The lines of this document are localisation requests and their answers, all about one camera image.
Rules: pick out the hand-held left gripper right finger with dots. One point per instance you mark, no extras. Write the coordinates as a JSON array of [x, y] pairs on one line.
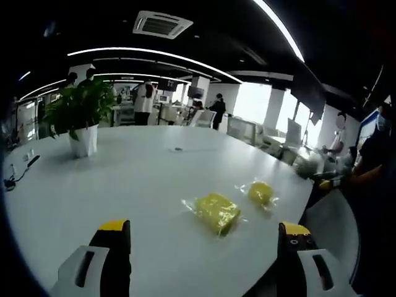
[[304, 263]]

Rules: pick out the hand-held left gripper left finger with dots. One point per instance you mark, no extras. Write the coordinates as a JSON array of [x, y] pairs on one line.
[[102, 263]]

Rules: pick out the small yellow silicone block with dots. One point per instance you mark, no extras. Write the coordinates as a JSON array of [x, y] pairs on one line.
[[260, 191]]

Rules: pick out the large yellow silicone block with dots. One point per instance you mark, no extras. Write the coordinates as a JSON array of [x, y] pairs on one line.
[[218, 212]]

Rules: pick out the person's dark torso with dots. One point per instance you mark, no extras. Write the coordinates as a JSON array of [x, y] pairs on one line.
[[379, 185]]

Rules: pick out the black pen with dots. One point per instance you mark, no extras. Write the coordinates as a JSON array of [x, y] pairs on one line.
[[33, 161]]

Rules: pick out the white office chair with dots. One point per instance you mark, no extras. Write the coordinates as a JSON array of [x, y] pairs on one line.
[[205, 118]]

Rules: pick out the round table grommet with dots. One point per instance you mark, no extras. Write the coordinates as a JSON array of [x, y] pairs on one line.
[[178, 149]]

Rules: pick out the green potted plant white pot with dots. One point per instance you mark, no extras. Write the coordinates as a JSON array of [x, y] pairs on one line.
[[81, 114]]

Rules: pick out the ceiling air conditioner vent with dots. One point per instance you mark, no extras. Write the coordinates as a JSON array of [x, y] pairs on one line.
[[162, 24]]

